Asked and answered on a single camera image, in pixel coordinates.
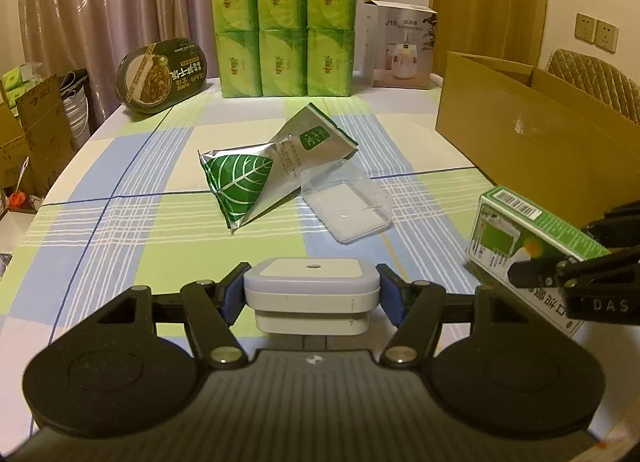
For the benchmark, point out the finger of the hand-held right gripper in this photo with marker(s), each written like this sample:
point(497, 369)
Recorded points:
point(537, 273)
point(620, 227)

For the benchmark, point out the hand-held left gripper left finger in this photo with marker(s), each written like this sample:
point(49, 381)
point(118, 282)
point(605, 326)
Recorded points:
point(231, 293)

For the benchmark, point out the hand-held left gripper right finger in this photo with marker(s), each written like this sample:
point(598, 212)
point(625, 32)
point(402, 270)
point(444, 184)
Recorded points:
point(392, 298)

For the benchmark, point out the green medicine box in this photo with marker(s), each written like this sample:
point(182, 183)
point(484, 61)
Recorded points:
point(495, 237)

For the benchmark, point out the white square night light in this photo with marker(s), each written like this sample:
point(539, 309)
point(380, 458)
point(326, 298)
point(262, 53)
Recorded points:
point(310, 287)

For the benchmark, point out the large cardboard box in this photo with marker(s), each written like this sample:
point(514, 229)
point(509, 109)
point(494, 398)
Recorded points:
point(525, 142)

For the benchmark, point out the checked cloth covered desktop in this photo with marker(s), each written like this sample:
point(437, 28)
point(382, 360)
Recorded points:
point(125, 167)

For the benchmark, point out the clear plastic box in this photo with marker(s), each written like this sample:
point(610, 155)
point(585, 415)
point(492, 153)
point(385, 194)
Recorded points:
point(345, 207)

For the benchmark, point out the silver foil bag green leaf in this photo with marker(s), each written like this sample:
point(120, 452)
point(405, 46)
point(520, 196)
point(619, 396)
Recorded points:
point(235, 179)

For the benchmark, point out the quilted tan chair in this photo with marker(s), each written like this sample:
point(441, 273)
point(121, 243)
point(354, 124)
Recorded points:
point(595, 77)

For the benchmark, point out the black oval food bowl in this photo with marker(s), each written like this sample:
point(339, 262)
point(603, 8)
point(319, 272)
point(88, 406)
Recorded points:
point(160, 74)

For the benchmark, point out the small orange object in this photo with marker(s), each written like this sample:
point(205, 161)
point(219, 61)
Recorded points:
point(17, 199)

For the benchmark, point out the white ribbed container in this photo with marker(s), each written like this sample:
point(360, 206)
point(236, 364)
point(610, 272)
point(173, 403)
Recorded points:
point(77, 109)

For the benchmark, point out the brown cardboard box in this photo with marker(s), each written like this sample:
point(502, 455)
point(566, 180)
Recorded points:
point(45, 137)

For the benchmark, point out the white humidifier product box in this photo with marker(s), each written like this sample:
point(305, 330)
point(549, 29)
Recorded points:
point(400, 47)

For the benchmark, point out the stack of green tissue packs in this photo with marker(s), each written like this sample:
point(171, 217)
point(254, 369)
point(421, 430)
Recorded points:
point(282, 27)

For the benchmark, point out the small green tissue pack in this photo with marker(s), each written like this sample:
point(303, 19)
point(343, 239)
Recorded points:
point(20, 84)

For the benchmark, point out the beige curtain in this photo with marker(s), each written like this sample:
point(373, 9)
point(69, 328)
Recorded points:
point(125, 2)

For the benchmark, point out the beige wall socket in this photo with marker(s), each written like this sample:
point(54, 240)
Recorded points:
point(584, 27)
point(606, 35)

